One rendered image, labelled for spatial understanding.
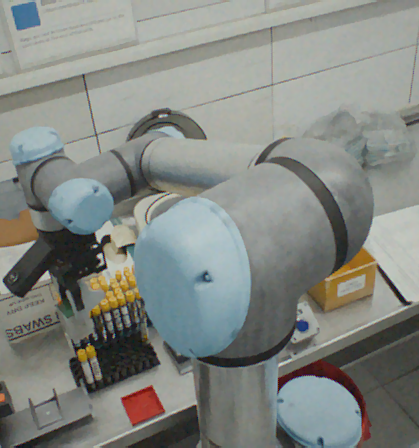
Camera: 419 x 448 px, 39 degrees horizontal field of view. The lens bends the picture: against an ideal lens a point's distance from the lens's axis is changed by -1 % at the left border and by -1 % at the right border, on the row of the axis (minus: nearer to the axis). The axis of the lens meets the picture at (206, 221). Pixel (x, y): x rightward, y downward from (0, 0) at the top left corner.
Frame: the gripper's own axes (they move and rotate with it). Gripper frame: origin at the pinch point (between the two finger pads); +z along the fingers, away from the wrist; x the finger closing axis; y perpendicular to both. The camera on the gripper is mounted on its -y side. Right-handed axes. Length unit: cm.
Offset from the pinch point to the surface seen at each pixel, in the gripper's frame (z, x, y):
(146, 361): 20.1, -2.5, 10.9
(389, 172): 23, 9, 105
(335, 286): 15, -17, 51
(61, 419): 17.9, -4.8, -9.5
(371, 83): 6, 29, 119
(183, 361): 20.9, -7.1, 16.9
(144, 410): 22.2, -10.7, 4.5
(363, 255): 14, -15, 63
